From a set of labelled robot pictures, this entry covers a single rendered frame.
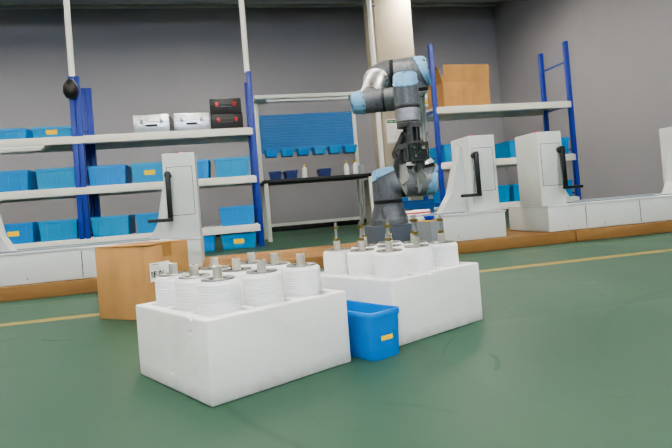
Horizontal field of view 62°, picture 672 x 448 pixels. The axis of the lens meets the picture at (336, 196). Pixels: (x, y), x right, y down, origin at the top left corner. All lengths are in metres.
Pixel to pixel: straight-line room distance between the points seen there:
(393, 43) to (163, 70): 4.08
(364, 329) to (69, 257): 2.50
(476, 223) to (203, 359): 2.93
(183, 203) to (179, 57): 6.83
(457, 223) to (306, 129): 4.16
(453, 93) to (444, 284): 5.38
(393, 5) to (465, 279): 7.08
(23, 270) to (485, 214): 2.92
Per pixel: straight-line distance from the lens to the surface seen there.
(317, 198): 10.05
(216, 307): 1.26
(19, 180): 6.50
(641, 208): 4.66
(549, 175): 4.30
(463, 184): 4.09
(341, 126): 7.78
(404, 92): 1.68
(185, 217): 3.61
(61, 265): 3.67
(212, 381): 1.24
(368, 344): 1.45
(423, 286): 1.62
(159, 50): 10.33
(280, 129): 7.63
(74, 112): 6.42
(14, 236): 6.53
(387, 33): 8.43
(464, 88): 7.04
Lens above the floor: 0.40
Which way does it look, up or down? 1 degrees up
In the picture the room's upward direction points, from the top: 5 degrees counter-clockwise
